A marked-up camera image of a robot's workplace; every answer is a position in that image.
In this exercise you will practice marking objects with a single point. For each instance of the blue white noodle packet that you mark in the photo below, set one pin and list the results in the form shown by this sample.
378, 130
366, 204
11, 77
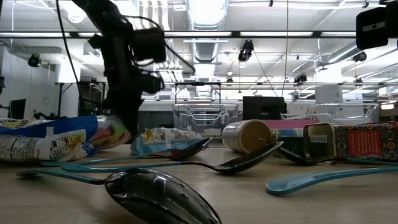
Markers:
164, 140

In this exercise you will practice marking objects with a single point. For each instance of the red noodle packet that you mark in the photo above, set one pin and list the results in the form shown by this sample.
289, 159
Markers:
107, 133

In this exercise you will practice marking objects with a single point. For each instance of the green tin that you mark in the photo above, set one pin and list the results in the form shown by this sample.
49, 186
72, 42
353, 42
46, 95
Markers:
292, 144

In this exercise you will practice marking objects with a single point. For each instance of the spice jar green blue label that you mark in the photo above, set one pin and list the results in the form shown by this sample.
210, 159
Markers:
286, 132

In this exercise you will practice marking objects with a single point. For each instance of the dark spice jar tan lid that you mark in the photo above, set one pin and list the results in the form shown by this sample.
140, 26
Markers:
248, 135

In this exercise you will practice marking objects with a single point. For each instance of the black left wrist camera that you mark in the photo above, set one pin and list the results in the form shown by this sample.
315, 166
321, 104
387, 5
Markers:
149, 45

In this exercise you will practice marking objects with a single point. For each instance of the red patterned tin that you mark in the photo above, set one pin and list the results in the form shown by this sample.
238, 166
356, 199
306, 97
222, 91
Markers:
363, 143

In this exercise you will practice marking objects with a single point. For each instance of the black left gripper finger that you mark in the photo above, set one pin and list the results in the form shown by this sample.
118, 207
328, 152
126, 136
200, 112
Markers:
133, 118
116, 113

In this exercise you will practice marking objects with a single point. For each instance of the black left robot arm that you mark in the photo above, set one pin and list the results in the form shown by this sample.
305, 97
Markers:
102, 14

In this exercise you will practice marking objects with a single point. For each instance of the pink plastic bin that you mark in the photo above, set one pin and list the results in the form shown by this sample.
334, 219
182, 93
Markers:
289, 124

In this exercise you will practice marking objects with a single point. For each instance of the black overhead frame bar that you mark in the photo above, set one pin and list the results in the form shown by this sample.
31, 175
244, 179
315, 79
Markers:
235, 34

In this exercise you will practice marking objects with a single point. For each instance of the black workstation frame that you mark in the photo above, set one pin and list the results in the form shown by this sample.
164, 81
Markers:
90, 96

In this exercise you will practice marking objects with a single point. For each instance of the black ceiling spotlight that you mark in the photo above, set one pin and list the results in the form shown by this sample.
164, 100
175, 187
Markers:
247, 48
34, 60
300, 78
359, 56

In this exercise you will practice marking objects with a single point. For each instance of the black background frame stand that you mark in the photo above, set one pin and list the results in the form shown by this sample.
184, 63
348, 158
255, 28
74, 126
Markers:
197, 83

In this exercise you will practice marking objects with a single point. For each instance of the black wall monitor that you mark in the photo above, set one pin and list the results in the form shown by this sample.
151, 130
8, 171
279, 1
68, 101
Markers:
18, 109

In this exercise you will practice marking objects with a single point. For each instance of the clear plastic bin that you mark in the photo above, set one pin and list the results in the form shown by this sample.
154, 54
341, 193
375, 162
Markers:
186, 124
342, 113

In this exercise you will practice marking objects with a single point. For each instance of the silver ceiling air duct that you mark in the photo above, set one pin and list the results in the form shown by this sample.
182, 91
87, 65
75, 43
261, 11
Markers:
206, 15

